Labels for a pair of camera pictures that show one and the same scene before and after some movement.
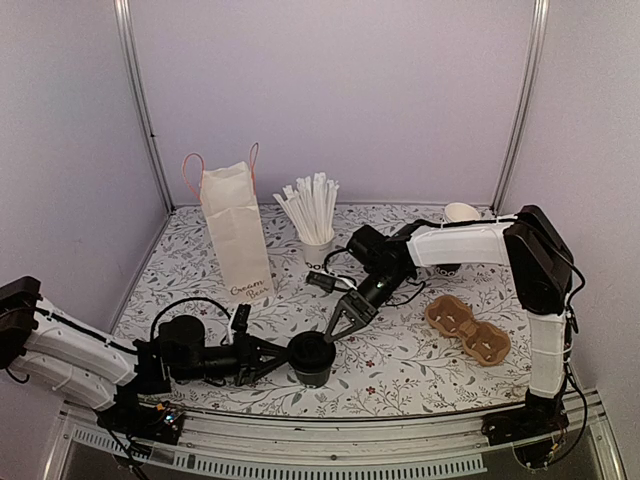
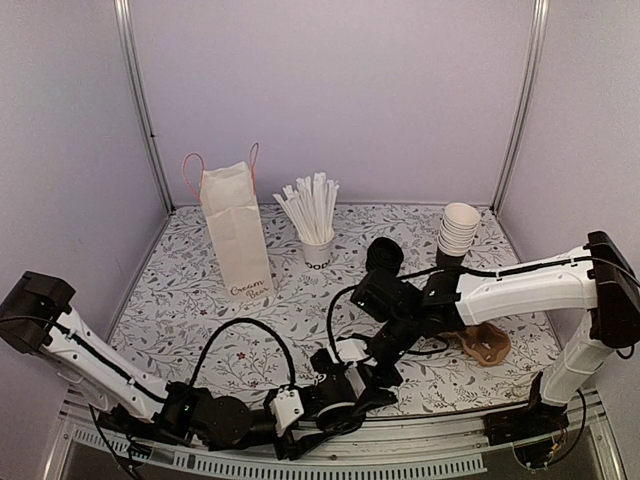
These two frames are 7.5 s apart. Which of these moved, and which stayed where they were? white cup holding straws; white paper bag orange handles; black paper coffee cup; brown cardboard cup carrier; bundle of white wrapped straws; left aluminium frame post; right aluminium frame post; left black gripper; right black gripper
Moved: black paper coffee cup; right black gripper; left black gripper
Stayed: left aluminium frame post; brown cardboard cup carrier; right aluminium frame post; white cup holding straws; white paper bag orange handles; bundle of white wrapped straws
